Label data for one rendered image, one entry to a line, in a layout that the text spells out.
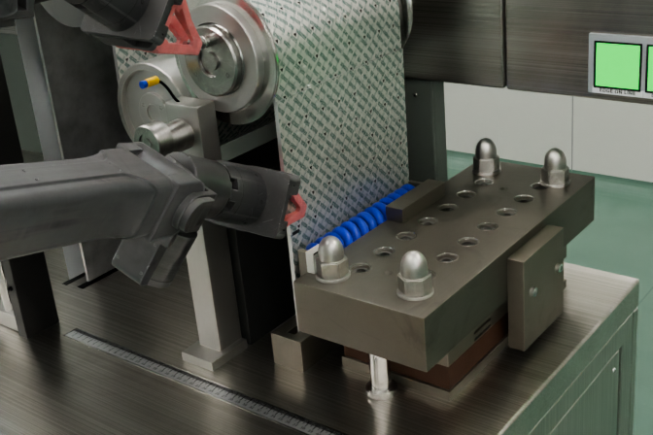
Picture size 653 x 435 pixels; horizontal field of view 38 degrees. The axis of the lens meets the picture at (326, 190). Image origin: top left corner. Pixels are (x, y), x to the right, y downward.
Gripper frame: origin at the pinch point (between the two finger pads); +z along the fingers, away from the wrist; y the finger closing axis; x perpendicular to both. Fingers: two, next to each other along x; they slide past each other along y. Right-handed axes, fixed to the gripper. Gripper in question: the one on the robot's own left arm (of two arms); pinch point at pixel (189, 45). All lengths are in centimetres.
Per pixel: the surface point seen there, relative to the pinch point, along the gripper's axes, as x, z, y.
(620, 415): -20, 62, 34
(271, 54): 1.6, 4.2, 7.1
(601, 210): 54, 276, -53
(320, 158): -4.8, 17.7, 7.0
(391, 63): 9.9, 24.9, 6.9
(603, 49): 17.5, 32.1, 28.9
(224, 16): 3.9, 1.2, 2.2
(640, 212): 57, 279, -39
